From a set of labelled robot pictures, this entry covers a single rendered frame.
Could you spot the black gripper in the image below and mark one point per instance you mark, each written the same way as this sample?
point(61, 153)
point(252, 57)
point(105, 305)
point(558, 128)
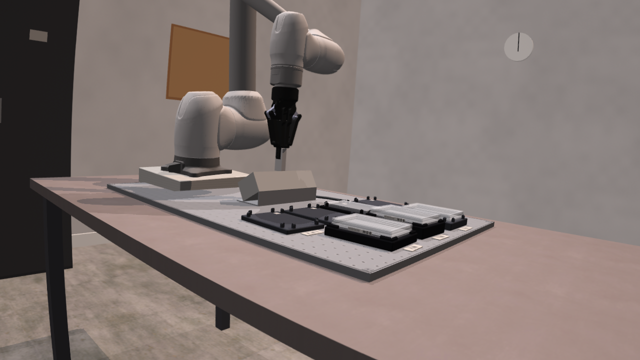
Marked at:
point(282, 120)

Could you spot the black flat plate with corner posts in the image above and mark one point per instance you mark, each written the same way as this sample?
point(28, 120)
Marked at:
point(282, 222)

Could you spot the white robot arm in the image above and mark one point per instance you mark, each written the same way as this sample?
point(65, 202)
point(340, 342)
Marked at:
point(205, 124)

